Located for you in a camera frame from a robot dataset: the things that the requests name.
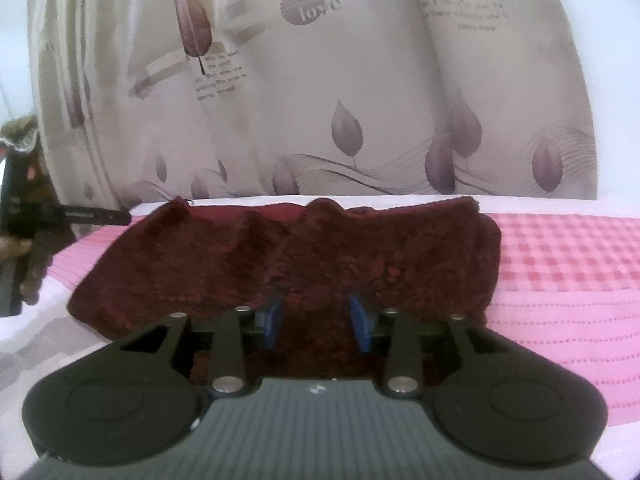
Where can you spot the person's left hand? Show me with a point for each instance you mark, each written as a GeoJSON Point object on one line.
{"type": "Point", "coordinates": [14, 248]}

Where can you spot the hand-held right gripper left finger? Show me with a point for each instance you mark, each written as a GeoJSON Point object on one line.
{"type": "Point", "coordinates": [272, 323]}

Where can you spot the dark red fuzzy cloth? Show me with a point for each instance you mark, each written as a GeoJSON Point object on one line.
{"type": "Point", "coordinates": [300, 265]}

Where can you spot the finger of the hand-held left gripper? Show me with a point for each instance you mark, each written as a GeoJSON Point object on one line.
{"type": "Point", "coordinates": [95, 216]}

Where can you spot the beige leaf print curtain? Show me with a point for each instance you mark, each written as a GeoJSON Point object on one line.
{"type": "Point", "coordinates": [320, 85]}

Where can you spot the pink and white bed sheet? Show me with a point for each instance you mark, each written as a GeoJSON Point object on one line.
{"type": "Point", "coordinates": [565, 310]}

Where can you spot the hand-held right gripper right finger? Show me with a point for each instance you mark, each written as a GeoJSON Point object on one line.
{"type": "Point", "coordinates": [360, 323]}

